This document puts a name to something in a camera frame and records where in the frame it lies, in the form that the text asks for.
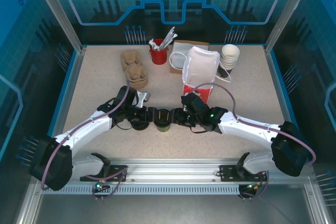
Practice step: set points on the black cup lid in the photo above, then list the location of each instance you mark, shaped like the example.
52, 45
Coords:
140, 127
162, 115

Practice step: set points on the white wrapped straw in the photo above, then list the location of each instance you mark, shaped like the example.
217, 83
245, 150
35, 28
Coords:
172, 39
169, 35

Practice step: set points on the aluminium front rail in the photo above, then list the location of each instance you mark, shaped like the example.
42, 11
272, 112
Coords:
170, 169

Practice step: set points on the blue table side trim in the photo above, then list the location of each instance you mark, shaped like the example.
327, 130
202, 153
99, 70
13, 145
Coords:
71, 82

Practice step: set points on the small LED circuit board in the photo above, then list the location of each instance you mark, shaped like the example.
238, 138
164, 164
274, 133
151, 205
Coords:
101, 186
252, 187

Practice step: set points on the aluminium frame post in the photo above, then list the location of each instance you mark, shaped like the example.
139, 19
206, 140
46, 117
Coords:
287, 11
57, 11

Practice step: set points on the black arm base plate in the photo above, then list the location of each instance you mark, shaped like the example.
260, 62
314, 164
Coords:
118, 172
228, 172

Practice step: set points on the red paper takeout bag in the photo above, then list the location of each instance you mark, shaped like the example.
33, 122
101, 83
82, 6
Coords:
199, 64

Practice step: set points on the white paper cup stack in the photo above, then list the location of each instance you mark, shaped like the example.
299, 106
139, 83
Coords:
229, 53

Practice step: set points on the brown cardboard napkin box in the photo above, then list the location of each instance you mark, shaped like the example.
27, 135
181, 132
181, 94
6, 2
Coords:
191, 42

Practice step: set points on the pulp cup carrier stack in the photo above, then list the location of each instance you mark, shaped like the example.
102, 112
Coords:
134, 69

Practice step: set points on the green paper coffee cup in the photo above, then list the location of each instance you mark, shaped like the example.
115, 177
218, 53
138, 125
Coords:
162, 128

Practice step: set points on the white paper packet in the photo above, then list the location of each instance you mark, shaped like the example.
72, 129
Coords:
153, 44

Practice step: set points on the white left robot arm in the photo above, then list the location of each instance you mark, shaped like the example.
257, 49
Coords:
86, 129

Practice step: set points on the red straw holder cup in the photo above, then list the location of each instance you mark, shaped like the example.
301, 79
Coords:
158, 56

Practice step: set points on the white paper napkins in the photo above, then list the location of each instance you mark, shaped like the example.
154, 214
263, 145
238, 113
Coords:
183, 47

